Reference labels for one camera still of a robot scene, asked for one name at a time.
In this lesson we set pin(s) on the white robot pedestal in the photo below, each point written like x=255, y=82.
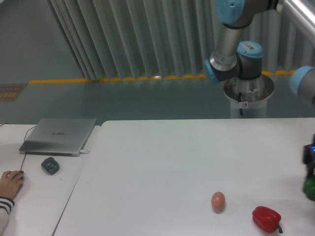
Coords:
x=249, y=98

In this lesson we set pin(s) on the brown egg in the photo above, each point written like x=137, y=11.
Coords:
x=218, y=202

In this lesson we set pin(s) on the red bell pepper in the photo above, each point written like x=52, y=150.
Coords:
x=267, y=219

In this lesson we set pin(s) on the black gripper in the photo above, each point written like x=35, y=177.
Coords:
x=308, y=158

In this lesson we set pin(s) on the person's hand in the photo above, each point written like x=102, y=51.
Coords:
x=8, y=184

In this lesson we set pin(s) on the small black gadget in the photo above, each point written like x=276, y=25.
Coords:
x=50, y=166

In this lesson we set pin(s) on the striped sleeve forearm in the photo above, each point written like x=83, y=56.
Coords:
x=6, y=205

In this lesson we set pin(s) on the white usb plug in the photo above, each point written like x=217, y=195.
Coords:
x=84, y=151

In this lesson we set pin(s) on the green bell pepper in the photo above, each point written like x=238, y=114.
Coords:
x=309, y=188

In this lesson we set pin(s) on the grey pleated curtain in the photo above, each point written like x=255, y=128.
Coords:
x=144, y=38

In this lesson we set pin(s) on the silver closed laptop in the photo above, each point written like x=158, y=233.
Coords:
x=58, y=137

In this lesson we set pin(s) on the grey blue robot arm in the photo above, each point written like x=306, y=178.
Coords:
x=227, y=60

